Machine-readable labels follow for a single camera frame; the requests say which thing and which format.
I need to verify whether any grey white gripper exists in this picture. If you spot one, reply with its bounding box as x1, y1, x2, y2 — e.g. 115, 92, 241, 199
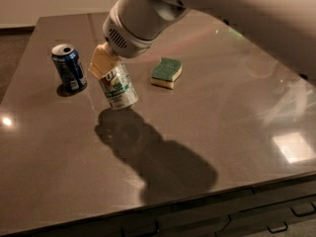
89, 1, 157, 80

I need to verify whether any white green 7up can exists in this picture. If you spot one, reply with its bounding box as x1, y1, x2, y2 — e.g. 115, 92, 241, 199
100, 63, 138, 111

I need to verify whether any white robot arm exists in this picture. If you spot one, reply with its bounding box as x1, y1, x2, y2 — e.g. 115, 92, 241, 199
103, 0, 316, 84

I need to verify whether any blue soda can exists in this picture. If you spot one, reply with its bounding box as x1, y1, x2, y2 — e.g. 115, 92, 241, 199
51, 43, 87, 92

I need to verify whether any green yellow sponge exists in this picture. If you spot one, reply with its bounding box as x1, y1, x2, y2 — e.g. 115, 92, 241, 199
150, 57, 182, 89

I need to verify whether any black drawer handle left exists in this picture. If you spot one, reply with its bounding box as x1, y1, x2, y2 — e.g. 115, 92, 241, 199
120, 220, 160, 237

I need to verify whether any black drawer handle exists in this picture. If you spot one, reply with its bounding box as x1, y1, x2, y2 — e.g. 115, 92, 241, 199
267, 221, 288, 234
120, 220, 160, 237
290, 202, 316, 217

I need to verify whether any black drawer handle lower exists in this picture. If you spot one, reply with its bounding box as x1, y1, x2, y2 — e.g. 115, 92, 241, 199
267, 221, 288, 234

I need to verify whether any black drawer handle right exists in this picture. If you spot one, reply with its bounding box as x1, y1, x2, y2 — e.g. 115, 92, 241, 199
290, 202, 316, 217

